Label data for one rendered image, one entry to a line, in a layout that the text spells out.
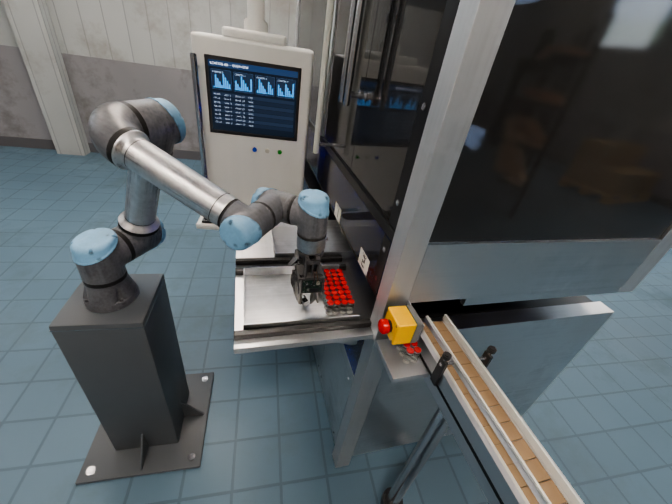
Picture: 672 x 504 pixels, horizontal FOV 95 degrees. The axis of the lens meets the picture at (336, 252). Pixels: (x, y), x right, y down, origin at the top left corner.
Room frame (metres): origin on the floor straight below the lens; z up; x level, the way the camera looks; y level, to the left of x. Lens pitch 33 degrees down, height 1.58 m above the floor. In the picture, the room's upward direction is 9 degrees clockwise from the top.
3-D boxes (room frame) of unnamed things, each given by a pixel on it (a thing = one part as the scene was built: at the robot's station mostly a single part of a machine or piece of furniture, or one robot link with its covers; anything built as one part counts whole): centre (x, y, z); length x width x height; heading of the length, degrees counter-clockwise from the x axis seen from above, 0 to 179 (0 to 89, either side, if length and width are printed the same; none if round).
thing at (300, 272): (0.67, 0.06, 1.07); 0.09 x 0.08 x 0.12; 17
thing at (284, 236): (1.11, 0.10, 0.90); 0.34 x 0.26 x 0.04; 109
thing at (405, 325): (0.59, -0.20, 1.00); 0.08 x 0.07 x 0.07; 109
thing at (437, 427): (0.51, -0.38, 0.46); 0.09 x 0.09 x 0.77; 19
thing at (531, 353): (1.77, -0.29, 0.44); 2.06 x 1.00 x 0.88; 19
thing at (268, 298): (0.75, 0.10, 0.90); 0.34 x 0.26 x 0.04; 109
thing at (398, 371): (0.59, -0.25, 0.87); 0.14 x 0.13 x 0.02; 109
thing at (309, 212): (0.68, 0.07, 1.23); 0.09 x 0.08 x 0.11; 75
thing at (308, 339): (0.93, 0.11, 0.87); 0.70 x 0.48 x 0.02; 19
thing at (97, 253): (0.72, 0.71, 0.96); 0.13 x 0.12 x 0.14; 165
